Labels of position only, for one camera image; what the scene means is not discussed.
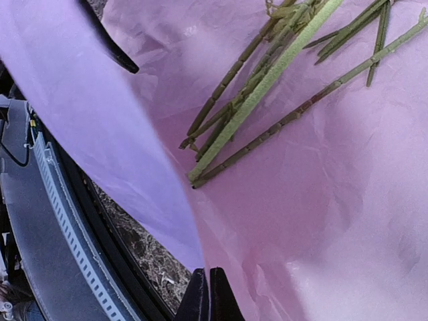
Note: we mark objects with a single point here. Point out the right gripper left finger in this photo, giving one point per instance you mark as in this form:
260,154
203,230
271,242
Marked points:
195,303

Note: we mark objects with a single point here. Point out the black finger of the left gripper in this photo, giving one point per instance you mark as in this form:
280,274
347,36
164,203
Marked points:
112,48

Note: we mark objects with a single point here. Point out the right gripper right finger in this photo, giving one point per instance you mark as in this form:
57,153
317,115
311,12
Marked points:
224,306

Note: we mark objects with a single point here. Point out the pink purple wrapping paper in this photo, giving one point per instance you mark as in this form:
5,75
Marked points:
326,220

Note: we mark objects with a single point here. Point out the yellow fuzzy poppy stem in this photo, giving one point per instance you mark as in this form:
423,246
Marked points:
263,86

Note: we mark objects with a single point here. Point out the pink rose flower stem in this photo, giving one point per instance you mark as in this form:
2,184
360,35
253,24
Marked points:
306,105

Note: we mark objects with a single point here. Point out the yellow daisy flower bunch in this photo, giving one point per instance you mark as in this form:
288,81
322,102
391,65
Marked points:
381,9

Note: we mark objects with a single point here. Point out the black front table rail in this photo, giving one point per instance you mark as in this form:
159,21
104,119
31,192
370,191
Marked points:
123,272

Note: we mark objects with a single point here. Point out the white slotted cable duct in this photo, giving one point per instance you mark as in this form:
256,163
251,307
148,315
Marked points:
105,289

